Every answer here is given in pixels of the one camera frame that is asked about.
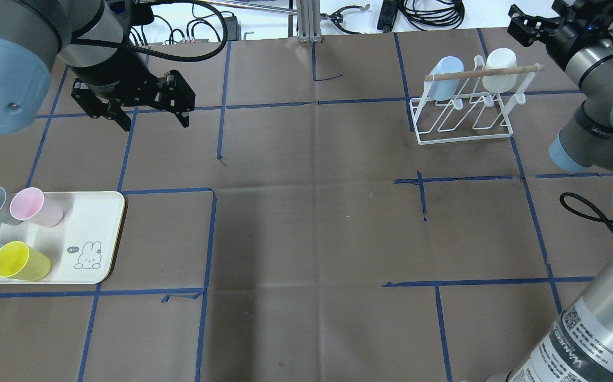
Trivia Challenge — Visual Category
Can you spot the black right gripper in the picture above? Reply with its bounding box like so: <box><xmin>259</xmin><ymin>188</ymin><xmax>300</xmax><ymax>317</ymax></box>
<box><xmin>507</xmin><ymin>1</ymin><xmax>613</xmax><ymax>59</ymax></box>

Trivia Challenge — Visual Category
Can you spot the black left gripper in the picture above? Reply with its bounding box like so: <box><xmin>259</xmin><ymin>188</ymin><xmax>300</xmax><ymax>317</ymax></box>
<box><xmin>71</xmin><ymin>50</ymin><xmax>196</xmax><ymax>132</ymax></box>

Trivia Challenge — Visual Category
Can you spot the white cup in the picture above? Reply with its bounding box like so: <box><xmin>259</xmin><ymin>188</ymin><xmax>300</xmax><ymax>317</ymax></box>
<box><xmin>481</xmin><ymin>48</ymin><xmax>519</xmax><ymax>93</ymax></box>

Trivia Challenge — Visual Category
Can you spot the light blue cup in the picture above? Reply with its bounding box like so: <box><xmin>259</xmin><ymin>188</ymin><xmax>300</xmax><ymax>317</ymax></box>
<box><xmin>424</xmin><ymin>56</ymin><xmax>464</xmax><ymax>101</ymax></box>

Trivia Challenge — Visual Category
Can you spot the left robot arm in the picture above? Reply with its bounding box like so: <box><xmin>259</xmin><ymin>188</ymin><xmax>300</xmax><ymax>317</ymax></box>
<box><xmin>0</xmin><ymin>1</ymin><xmax>195</xmax><ymax>135</ymax></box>

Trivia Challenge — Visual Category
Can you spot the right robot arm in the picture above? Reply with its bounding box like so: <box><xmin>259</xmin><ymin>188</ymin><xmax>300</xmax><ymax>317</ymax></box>
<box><xmin>490</xmin><ymin>1</ymin><xmax>613</xmax><ymax>381</ymax></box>

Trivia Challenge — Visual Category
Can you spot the pink cup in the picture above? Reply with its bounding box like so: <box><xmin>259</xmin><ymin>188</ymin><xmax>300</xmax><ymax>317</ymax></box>
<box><xmin>9</xmin><ymin>188</ymin><xmax>65</xmax><ymax>227</ymax></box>

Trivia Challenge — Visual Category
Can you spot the yellow cup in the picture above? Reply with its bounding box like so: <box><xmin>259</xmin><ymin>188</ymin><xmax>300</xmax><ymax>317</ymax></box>
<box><xmin>0</xmin><ymin>241</ymin><xmax>51</xmax><ymax>281</ymax></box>

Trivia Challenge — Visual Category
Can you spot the black power adapter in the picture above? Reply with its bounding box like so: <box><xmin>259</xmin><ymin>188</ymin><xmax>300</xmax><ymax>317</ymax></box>
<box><xmin>223</xmin><ymin>15</ymin><xmax>241</xmax><ymax>41</ymax></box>

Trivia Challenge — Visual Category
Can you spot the cream plastic tray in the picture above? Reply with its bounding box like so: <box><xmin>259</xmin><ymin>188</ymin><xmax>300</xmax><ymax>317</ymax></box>
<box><xmin>0</xmin><ymin>191</ymin><xmax>126</xmax><ymax>284</ymax></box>

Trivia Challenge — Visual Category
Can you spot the white wire cup rack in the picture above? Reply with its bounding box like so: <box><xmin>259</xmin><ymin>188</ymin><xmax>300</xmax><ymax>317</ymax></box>
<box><xmin>408</xmin><ymin>48</ymin><xmax>546</xmax><ymax>145</ymax></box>

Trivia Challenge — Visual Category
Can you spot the black braided left cable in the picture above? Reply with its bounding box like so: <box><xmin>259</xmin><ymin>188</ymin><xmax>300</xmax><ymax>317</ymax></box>
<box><xmin>73</xmin><ymin>0</ymin><xmax>229</xmax><ymax>63</ymax></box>

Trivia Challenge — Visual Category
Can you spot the black braided cable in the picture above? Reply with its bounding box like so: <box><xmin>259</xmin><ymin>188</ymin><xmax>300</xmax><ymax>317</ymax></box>
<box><xmin>559</xmin><ymin>192</ymin><xmax>613</xmax><ymax>237</ymax></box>
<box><xmin>73</xmin><ymin>0</ymin><xmax>229</xmax><ymax>63</ymax></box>

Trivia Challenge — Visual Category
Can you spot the aluminium frame post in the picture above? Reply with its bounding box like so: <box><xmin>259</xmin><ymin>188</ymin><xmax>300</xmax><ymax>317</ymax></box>
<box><xmin>294</xmin><ymin>0</ymin><xmax>322</xmax><ymax>43</ymax></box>

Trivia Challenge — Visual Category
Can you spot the green handled reacher grabber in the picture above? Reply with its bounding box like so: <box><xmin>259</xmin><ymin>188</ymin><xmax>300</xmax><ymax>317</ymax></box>
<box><xmin>202</xmin><ymin>1</ymin><xmax>370</xmax><ymax>21</ymax></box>

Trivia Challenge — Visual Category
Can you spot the black braided right cable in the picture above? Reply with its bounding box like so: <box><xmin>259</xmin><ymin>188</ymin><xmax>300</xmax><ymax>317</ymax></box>
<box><xmin>559</xmin><ymin>192</ymin><xmax>613</xmax><ymax>237</ymax></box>

